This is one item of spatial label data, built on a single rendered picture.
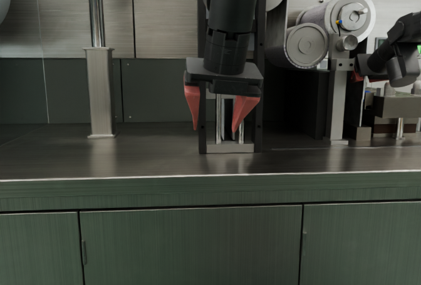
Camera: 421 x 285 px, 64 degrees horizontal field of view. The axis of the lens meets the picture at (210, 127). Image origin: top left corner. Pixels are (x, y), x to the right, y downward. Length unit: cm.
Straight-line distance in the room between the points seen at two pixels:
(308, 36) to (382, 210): 49
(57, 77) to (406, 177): 115
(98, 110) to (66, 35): 38
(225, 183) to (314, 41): 51
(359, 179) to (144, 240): 48
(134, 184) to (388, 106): 74
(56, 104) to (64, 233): 67
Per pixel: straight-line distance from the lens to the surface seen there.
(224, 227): 79
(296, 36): 101
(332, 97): 101
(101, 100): 107
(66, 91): 137
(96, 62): 106
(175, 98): 130
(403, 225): 93
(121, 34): 131
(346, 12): 104
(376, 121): 115
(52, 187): 76
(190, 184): 71
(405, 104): 112
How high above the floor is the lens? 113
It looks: 11 degrees down
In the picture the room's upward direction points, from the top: straight up
